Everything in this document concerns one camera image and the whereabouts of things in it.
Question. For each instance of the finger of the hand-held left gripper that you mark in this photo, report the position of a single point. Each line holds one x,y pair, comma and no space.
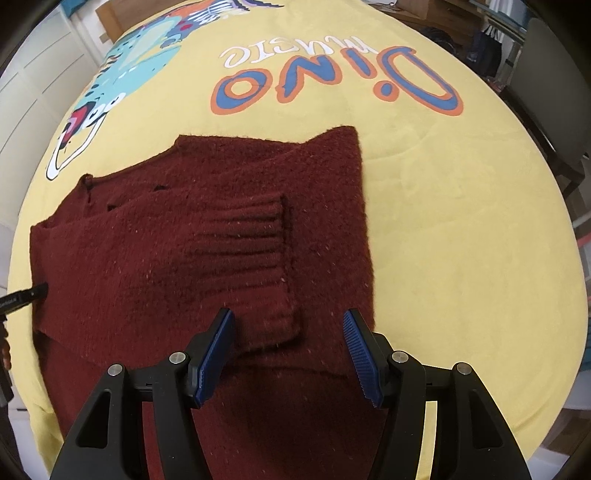
27,296

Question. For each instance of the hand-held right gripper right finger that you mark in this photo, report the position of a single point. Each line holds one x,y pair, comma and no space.
364,360

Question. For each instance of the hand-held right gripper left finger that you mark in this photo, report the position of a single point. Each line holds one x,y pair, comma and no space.
213,355

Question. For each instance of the dark red knit sweater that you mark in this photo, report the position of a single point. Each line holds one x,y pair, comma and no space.
194,258

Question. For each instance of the person's left hand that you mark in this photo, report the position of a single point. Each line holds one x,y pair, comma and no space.
4,346

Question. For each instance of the yellow printed blanket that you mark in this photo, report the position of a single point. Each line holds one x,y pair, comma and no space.
461,207

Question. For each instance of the white wardrobe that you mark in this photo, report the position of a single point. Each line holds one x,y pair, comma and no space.
37,92

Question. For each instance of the wooden headboard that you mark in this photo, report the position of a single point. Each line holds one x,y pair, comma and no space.
115,16

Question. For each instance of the grey-green chair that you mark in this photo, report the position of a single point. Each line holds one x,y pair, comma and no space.
558,92

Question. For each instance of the dark blue bag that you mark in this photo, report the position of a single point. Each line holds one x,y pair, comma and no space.
485,50

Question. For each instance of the black backpack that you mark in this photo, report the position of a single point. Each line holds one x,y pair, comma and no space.
438,34

